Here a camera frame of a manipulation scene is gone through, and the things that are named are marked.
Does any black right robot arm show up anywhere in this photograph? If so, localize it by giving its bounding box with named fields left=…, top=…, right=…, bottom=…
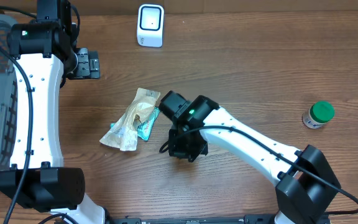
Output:
left=158, top=91, right=341, bottom=223

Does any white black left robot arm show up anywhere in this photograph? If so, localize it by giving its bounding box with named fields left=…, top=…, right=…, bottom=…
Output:
left=0, top=0, right=109, bottom=223

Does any green lid jar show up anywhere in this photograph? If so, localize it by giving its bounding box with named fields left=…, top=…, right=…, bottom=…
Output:
left=302, top=101, right=335, bottom=129

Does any white black barcode scanner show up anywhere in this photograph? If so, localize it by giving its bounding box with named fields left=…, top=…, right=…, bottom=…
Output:
left=137, top=4, right=165, bottom=48

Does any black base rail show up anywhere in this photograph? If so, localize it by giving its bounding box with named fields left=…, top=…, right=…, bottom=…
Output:
left=106, top=213, right=332, bottom=224

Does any brown snack package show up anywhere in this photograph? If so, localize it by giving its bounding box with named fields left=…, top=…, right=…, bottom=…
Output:
left=99, top=88, right=160, bottom=151

